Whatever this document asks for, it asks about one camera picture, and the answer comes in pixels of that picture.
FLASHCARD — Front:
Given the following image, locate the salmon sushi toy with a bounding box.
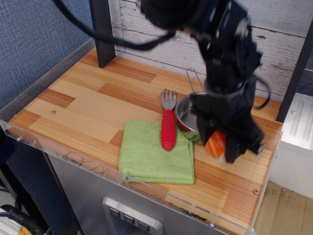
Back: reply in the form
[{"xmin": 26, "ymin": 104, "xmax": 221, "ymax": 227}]
[{"xmin": 205, "ymin": 130, "xmax": 226, "ymax": 162}]

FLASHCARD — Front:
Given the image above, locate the yellow black cable bundle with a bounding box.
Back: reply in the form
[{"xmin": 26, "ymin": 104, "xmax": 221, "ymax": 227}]
[{"xmin": 0, "ymin": 208, "xmax": 47, "ymax": 235}]

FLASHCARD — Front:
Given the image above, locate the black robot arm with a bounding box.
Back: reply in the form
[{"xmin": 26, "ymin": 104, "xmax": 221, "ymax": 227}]
[{"xmin": 140, "ymin": 0, "xmax": 265, "ymax": 163}]

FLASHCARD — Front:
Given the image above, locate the red handled fork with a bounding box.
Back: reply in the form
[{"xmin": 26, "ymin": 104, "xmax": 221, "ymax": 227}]
[{"xmin": 160, "ymin": 89, "xmax": 177, "ymax": 151}]

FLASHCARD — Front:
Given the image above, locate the stainless steel pot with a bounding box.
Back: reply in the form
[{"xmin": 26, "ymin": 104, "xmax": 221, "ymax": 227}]
[{"xmin": 175, "ymin": 68, "xmax": 205, "ymax": 144}]

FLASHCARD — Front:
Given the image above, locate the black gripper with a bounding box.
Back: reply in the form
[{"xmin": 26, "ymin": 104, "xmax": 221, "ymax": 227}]
[{"xmin": 190, "ymin": 93, "xmax": 265, "ymax": 163}]

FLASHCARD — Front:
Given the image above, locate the silver control panel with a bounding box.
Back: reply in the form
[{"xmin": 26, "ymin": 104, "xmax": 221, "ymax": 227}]
[{"xmin": 102, "ymin": 196, "xmax": 163, "ymax": 235}]

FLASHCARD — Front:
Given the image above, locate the white side cabinet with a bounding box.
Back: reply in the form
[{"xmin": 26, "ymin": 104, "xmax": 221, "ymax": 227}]
[{"xmin": 269, "ymin": 93, "xmax": 313, "ymax": 198}]

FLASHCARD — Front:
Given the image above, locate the black post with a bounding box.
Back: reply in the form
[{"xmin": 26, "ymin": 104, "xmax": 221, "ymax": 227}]
[
  {"xmin": 89, "ymin": 0, "xmax": 115, "ymax": 68},
  {"xmin": 276, "ymin": 22, "xmax": 313, "ymax": 123}
]

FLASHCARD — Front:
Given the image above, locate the green cloth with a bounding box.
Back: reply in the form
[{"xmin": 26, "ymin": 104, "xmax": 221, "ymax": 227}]
[{"xmin": 118, "ymin": 120, "xmax": 195, "ymax": 185}]

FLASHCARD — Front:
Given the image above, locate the black left post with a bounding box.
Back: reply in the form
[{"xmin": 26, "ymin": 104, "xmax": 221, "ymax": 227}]
[{"xmin": 89, "ymin": 0, "xmax": 115, "ymax": 68}]

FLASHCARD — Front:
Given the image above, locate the black right post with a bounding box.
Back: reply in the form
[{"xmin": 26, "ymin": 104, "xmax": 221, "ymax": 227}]
[{"xmin": 276, "ymin": 22, "xmax": 313, "ymax": 123}]

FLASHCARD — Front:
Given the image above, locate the clear acrylic guard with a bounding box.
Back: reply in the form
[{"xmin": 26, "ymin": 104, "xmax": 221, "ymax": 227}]
[{"xmin": 0, "ymin": 40, "xmax": 282, "ymax": 235}]

